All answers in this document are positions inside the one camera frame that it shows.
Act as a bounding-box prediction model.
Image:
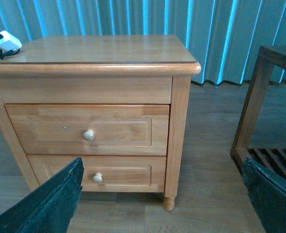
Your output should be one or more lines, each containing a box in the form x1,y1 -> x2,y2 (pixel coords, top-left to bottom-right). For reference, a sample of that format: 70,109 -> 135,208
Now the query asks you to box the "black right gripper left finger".
0,157 -> 84,233

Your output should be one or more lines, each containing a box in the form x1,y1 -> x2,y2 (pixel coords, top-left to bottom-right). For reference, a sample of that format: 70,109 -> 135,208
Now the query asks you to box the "light wooden nightstand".
0,35 -> 201,211

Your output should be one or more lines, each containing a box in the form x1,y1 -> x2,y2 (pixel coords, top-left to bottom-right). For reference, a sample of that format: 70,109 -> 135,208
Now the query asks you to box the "drawer round knob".
93,173 -> 103,183
83,130 -> 95,141

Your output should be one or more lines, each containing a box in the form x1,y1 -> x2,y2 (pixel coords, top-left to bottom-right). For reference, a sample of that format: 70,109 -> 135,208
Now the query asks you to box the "dark wooden side table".
230,45 -> 286,185

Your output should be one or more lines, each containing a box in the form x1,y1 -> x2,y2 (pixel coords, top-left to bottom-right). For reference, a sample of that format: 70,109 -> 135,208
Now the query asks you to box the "wooden drawer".
28,155 -> 166,192
5,104 -> 170,156

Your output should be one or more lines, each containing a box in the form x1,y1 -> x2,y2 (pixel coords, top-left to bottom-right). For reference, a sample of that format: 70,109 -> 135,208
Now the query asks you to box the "upper drawer round knob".
83,130 -> 95,141

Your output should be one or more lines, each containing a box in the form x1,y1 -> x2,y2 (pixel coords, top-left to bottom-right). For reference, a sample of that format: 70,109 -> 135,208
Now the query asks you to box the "white charger with black cable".
0,31 -> 22,59

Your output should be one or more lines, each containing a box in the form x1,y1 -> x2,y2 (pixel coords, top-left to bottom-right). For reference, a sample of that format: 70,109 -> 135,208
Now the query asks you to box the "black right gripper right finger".
241,158 -> 286,233

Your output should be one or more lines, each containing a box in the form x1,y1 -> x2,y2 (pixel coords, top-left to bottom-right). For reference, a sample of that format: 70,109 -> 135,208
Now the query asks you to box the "lower drawer round knob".
93,173 -> 103,183

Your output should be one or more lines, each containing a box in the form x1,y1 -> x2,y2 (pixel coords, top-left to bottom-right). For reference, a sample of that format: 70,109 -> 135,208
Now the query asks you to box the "pale green pleated curtain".
0,0 -> 286,84

